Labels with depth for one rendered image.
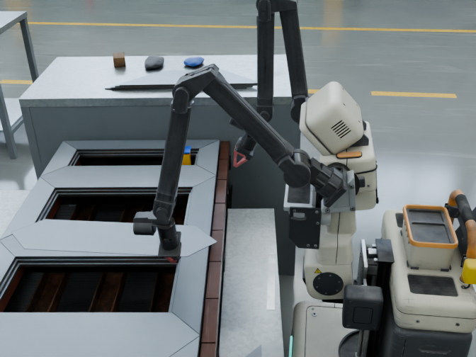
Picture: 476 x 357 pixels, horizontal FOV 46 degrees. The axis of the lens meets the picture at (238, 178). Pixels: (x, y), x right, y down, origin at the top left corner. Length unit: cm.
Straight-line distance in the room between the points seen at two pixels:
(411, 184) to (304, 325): 186
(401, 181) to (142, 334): 276
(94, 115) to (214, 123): 56
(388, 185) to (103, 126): 210
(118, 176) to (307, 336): 103
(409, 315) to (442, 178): 240
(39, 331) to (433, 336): 120
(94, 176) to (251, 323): 95
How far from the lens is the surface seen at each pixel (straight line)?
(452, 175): 425
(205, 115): 262
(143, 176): 237
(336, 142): 168
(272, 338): 185
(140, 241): 199
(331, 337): 243
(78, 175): 245
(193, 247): 193
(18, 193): 261
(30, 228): 217
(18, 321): 179
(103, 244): 200
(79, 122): 274
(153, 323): 168
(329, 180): 158
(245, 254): 217
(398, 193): 393
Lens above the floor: 202
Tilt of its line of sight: 30 degrees down
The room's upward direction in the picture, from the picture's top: 1 degrees counter-clockwise
